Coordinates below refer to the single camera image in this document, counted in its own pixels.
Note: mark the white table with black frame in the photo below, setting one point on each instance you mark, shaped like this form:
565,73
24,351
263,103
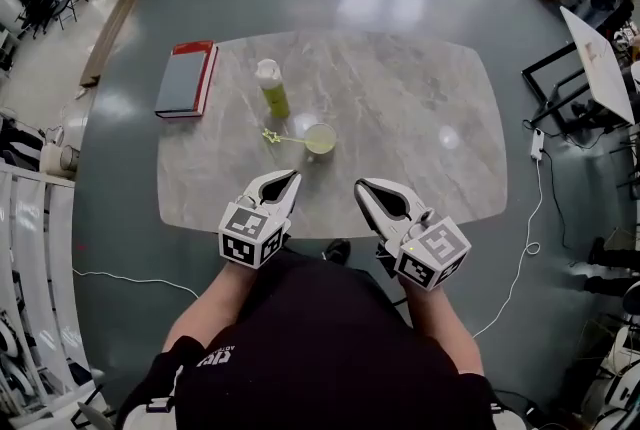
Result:
600,63

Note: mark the person's right forearm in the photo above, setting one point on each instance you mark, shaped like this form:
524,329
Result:
445,323

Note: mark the yellow bottle with white cap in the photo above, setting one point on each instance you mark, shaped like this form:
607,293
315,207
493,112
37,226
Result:
277,98

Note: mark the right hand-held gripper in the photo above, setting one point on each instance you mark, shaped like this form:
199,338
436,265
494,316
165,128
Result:
440,243

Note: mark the grey shell chair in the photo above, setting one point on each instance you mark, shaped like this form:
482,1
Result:
632,298

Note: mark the long wooden plank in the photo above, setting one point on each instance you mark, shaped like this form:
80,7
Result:
115,28

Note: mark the white panel rack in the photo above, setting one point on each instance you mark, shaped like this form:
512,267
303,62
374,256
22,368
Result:
30,243

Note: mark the person's black shirt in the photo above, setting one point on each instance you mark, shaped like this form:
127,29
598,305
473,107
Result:
325,348

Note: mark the person's black shoe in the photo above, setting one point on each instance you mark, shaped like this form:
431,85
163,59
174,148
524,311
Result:
339,250

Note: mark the grey cup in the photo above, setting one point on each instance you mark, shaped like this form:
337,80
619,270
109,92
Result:
322,156

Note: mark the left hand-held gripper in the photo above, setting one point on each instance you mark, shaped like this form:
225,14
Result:
245,225

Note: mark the black office chair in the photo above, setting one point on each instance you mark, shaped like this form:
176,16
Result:
35,3

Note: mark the red-edged grey book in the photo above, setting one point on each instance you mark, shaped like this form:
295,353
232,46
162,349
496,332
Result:
182,78

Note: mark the white power strip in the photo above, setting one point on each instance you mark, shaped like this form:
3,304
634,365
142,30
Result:
537,144

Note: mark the white plastic jug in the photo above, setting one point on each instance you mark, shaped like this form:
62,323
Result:
50,158

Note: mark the person's left forearm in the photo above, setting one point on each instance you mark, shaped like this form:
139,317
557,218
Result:
210,303

